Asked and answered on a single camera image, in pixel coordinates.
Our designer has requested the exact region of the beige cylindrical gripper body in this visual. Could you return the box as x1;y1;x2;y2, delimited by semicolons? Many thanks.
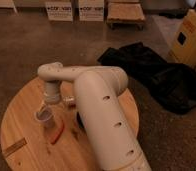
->
44;81;61;104

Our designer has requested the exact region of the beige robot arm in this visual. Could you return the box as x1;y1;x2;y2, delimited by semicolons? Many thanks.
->
37;62;152;171

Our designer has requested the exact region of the small orange white bottle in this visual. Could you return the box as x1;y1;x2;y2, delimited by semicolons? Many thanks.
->
63;96;76;107

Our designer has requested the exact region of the red marker pen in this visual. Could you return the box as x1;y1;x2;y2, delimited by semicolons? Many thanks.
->
50;121;65;144

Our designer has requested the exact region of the black round bowl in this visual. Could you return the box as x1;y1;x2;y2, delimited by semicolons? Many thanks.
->
76;112;85;131

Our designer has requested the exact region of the round wooden table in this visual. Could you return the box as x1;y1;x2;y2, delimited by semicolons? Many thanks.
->
0;73;140;171

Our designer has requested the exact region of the left white labelled box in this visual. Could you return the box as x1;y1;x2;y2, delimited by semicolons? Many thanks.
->
45;0;73;21

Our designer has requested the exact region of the white labelled box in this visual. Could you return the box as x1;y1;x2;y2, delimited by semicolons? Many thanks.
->
78;0;105;21
45;0;73;21

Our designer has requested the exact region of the right white labelled box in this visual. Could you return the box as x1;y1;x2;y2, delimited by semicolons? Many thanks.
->
78;0;105;21

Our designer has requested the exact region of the white furniture corner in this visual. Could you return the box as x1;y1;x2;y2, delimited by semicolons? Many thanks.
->
0;0;17;13

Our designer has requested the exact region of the wooden pallet dolly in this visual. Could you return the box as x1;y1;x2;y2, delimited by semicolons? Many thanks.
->
106;2;146;30

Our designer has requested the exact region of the black cloth on floor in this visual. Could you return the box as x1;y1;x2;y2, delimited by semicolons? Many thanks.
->
97;42;196;114

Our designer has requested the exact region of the yellow cardboard box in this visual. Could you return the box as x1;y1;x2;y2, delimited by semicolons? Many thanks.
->
169;9;196;68

